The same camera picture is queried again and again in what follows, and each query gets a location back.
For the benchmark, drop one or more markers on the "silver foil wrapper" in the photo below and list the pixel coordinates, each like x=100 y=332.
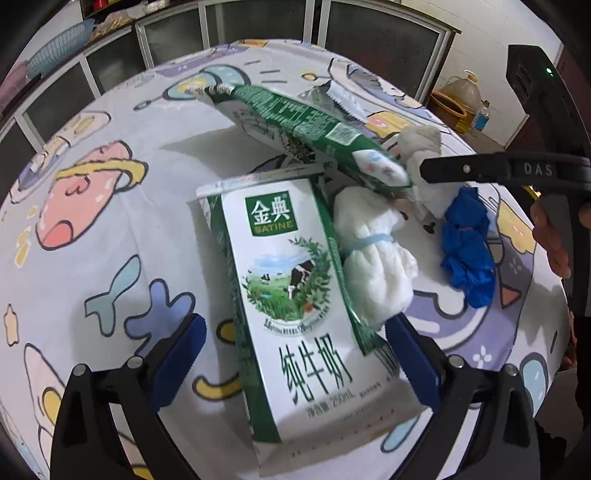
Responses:
x=341 y=99

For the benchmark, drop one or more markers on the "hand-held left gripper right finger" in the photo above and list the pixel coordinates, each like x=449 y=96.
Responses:
x=415 y=365

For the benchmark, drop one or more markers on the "crushed green milk carton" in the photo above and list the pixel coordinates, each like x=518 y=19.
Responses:
x=295 y=120

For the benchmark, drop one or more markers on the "cartoon printed tablecloth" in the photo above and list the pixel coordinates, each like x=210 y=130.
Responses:
x=115 y=240

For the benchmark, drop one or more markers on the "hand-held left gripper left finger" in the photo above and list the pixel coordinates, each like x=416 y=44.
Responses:
x=180 y=361

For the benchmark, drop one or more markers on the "small clear water bottle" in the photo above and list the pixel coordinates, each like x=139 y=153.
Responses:
x=481 y=119

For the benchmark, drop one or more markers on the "kitchen base cabinet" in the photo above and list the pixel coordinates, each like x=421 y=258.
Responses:
x=369 y=41

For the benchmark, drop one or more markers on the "white tissue wad with band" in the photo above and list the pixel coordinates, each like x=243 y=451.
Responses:
x=374 y=277

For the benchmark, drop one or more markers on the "person's right hand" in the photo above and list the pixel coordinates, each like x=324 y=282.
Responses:
x=556 y=240

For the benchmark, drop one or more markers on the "green white milk carton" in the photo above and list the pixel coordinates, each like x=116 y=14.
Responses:
x=286 y=286

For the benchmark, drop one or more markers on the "blue plastic basket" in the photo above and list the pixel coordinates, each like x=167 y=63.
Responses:
x=60 y=50

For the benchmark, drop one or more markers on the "crumpled blue glove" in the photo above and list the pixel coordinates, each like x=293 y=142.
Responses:
x=466 y=258

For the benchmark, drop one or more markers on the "large cooking oil bottle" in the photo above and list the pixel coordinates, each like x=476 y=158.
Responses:
x=464 y=92

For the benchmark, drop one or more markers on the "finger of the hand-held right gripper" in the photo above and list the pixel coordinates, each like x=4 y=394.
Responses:
x=461 y=168

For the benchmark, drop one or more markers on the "pink plastic basin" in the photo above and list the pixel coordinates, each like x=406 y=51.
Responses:
x=16 y=78

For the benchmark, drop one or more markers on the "clear bag of food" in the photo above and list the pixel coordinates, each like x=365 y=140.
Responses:
x=113 y=22

